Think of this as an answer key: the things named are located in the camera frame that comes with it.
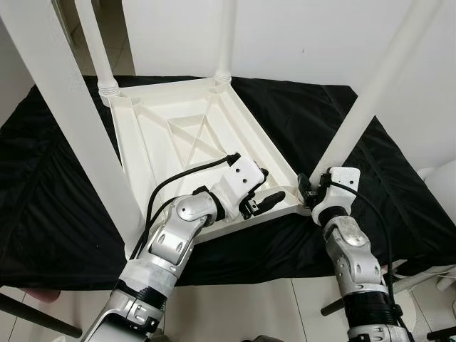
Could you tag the black cloth cover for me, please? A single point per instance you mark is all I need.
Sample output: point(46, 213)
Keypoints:
point(399, 214)

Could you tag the white plastic table leg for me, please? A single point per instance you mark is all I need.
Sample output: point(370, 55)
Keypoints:
point(96, 43)
point(64, 107)
point(377, 85)
point(226, 35)

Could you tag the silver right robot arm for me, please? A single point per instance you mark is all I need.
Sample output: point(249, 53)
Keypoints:
point(353, 249)

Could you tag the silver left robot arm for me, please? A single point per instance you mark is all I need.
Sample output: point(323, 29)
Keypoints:
point(171, 242)

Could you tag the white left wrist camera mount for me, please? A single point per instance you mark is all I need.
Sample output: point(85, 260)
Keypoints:
point(242, 178)

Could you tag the black metal stand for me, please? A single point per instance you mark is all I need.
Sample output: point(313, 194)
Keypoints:
point(442, 333)

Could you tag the black metal frame bar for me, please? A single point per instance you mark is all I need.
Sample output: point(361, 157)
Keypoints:
point(39, 317)
point(333, 308)

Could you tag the grey robot right leg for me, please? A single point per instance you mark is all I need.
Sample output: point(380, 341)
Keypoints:
point(262, 338)

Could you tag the white plastic table top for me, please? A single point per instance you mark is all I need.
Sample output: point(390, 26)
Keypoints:
point(214, 128)

